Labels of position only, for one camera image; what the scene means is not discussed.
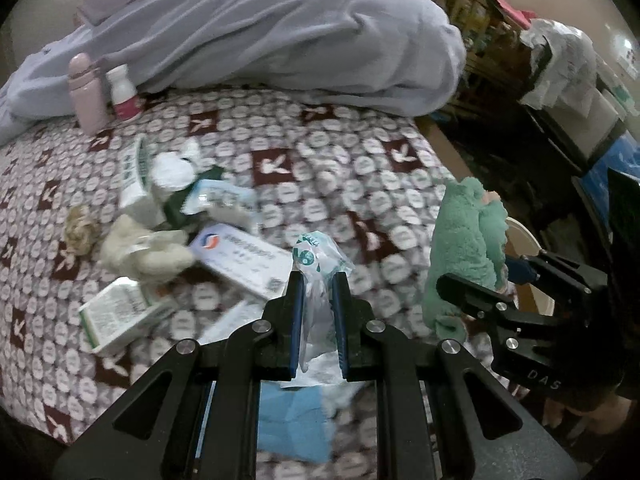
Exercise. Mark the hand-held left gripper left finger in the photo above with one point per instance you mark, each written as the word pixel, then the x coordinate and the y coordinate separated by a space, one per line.
pixel 296 325

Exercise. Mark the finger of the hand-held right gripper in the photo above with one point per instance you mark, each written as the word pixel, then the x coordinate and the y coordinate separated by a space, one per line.
pixel 522 271
pixel 475 295

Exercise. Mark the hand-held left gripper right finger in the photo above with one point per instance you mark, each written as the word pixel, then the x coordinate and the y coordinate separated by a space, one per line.
pixel 340 325

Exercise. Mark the white plastic bucket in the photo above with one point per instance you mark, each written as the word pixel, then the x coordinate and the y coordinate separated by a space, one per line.
pixel 525 240

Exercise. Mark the green fluffy cloth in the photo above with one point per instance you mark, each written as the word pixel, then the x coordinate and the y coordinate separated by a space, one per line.
pixel 460 240

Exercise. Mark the clear plastic wrapper green print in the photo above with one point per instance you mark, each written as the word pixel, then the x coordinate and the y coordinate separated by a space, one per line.
pixel 317 260

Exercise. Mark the white box red blue logo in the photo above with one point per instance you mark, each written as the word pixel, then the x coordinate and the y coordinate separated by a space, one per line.
pixel 240 257

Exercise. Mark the green white medicine box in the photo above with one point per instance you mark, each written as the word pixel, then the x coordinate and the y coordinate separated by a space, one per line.
pixel 120 315

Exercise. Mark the brown paper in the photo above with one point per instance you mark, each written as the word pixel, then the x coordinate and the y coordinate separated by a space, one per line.
pixel 81 232

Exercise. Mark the person's right forearm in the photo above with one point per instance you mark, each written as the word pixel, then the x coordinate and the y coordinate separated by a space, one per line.
pixel 600 412

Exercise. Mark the blue face mask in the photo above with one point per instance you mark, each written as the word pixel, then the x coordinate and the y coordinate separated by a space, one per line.
pixel 295 420

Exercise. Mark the blue white plastic packet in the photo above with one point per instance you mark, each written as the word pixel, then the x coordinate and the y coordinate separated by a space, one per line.
pixel 220 200

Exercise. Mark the patterned maroon white bedsheet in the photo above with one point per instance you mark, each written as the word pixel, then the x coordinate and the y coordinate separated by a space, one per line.
pixel 330 160

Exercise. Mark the dark green packet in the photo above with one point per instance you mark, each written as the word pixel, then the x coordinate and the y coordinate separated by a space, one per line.
pixel 175 207

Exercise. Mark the white plastic bag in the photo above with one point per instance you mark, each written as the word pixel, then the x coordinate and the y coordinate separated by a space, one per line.
pixel 565 60

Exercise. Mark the tall green white carton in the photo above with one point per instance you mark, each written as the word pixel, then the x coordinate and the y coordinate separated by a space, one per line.
pixel 134 175

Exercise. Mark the wooden crib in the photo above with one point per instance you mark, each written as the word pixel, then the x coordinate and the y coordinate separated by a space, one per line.
pixel 475 15

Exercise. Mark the pale blue blanket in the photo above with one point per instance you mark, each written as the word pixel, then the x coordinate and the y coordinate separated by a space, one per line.
pixel 300 45

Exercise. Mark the white pill bottle pink label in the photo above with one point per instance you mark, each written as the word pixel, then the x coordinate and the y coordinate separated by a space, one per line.
pixel 124 95

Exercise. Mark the pink thermos bottle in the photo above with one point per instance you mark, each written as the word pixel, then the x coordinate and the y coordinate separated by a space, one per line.
pixel 87 95

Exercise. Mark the wooden bed frame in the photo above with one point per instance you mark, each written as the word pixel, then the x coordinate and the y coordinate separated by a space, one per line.
pixel 440 145

